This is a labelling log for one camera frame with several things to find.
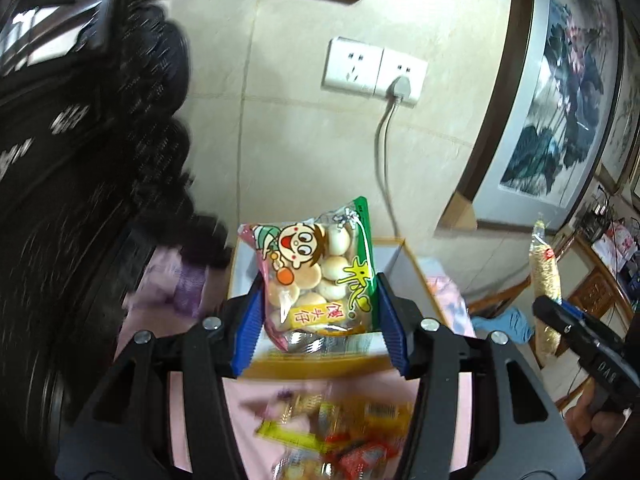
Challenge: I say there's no person's right hand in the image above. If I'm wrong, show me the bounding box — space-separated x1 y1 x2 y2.
564 379 626 444

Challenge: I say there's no blue cloth on chair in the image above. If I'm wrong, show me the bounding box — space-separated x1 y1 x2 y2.
471 308 535 344

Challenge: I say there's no pink twisted cookie packet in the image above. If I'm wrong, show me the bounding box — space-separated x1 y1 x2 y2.
240 387 331 425

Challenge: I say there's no green pink egg biscuit packet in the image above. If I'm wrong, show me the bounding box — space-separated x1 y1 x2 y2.
239 196 378 353

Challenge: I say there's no red snack packet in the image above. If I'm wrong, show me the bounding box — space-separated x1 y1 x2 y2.
330 439 401 480

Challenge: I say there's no yellow transparent bread packet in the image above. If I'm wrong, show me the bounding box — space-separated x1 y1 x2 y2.
340 396 413 440

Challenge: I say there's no yellow cardboard shoe box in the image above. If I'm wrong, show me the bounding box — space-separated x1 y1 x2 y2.
240 238 450 380

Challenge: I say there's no wooden armchair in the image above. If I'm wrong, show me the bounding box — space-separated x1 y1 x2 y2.
468 235 634 411

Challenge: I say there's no long yellow snack bar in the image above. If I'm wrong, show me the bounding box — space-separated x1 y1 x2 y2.
256 420 326 455

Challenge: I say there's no white wall socket panel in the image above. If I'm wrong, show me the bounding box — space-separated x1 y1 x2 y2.
322 37 428 106

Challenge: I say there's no grey plug with cable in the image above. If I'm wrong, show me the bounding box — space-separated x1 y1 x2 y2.
375 76 411 238

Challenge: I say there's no sesame stick snack packet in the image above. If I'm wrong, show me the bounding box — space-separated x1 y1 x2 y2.
528 217 562 367

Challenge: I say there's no framed lotus painting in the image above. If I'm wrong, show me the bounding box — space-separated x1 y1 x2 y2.
438 0 623 233

